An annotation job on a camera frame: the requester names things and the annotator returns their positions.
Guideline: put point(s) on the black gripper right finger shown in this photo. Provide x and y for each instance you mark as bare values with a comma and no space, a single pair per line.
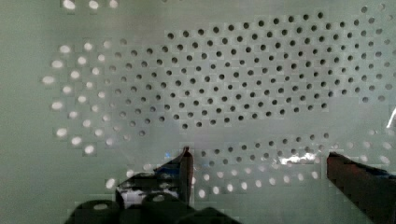
372,190

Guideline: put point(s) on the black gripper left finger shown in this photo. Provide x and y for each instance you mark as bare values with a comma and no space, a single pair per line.
173,177

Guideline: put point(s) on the green plastic strainer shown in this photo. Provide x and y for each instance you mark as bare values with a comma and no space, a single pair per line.
261,91

